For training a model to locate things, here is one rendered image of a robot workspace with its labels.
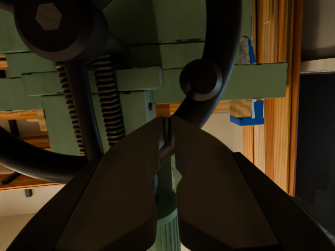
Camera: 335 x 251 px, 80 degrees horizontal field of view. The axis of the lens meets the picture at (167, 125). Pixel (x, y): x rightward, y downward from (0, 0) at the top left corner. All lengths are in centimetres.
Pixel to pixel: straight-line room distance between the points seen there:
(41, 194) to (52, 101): 337
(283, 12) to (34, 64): 166
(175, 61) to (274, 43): 150
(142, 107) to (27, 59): 24
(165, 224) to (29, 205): 333
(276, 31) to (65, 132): 170
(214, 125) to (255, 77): 276
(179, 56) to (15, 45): 28
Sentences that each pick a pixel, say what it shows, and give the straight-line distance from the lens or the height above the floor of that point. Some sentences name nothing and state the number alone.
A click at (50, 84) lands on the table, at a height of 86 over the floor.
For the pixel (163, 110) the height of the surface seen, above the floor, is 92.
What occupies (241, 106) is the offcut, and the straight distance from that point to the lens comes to 40.
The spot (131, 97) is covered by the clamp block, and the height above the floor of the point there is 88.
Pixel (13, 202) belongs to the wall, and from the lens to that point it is 388.
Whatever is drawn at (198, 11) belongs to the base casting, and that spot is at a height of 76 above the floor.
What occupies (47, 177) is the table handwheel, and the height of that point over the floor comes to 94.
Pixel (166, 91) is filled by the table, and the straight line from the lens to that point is 36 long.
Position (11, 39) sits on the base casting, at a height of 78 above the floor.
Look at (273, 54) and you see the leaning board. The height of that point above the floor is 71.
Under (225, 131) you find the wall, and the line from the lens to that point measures 322.
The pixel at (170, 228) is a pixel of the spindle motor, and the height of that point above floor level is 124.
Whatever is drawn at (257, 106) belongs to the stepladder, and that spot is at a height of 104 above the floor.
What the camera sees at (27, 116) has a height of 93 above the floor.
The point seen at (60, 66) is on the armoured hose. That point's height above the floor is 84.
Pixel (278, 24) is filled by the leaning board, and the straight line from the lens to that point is 186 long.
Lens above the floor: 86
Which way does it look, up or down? 13 degrees up
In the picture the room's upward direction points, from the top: 177 degrees clockwise
